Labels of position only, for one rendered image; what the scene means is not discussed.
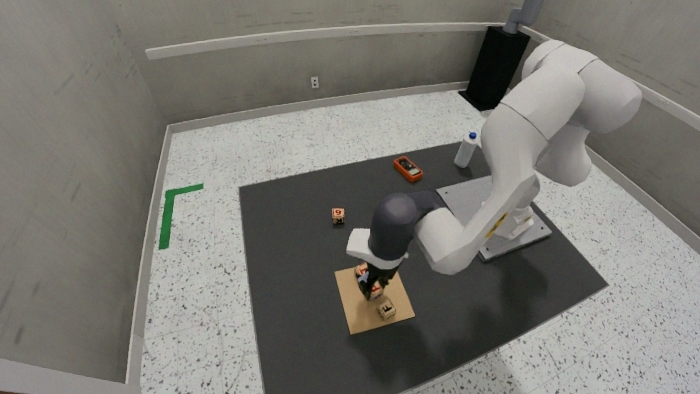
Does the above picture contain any white plastic bottle with blue cap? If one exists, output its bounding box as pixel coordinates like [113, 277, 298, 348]
[454, 132, 478, 168]

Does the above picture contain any beige mat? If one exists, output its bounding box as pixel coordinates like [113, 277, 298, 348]
[335, 267, 415, 334]

